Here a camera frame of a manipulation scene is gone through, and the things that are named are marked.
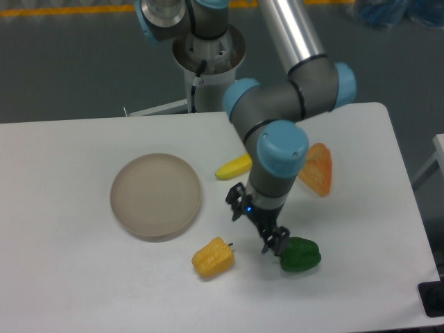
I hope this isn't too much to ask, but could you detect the blue plastic bag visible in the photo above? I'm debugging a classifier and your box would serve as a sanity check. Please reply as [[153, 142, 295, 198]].
[[348, 0, 443, 30]]

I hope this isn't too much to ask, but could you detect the orange pepper slice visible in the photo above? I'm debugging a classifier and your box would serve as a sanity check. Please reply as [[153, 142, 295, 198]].
[[298, 143, 332, 197]]

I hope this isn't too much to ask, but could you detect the green bell pepper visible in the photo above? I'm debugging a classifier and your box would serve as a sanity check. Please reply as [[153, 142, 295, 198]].
[[280, 237, 322, 273]]

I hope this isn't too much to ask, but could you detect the black device at table corner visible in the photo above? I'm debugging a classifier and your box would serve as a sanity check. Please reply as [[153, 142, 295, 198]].
[[418, 281, 443, 318]]

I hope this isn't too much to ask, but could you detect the beige round plate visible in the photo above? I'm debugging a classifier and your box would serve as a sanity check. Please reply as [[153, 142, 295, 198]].
[[110, 153, 203, 241]]

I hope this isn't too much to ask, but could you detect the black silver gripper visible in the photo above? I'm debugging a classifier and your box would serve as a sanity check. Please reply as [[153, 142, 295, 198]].
[[225, 182, 290, 256]]

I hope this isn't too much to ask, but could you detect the yellow bell pepper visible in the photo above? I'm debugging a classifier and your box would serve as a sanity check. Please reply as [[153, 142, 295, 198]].
[[191, 237, 235, 278]]

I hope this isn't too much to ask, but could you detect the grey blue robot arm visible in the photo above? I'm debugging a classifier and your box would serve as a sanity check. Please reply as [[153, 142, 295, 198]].
[[135, 1, 357, 256]]

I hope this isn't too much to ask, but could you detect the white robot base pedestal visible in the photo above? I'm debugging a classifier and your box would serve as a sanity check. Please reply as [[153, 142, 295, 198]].
[[128, 24, 246, 117]]

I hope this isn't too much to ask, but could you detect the yellow banana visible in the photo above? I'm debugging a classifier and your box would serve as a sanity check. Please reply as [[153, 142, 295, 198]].
[[215, 153, 253, 180]]

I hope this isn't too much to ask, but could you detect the white furniture edge right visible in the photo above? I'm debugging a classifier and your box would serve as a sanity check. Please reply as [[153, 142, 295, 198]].
[[411, 133, 443, 191]]

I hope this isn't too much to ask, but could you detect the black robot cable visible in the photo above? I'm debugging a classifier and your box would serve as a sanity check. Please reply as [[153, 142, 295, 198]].
[[189, 59, 208, 114]]

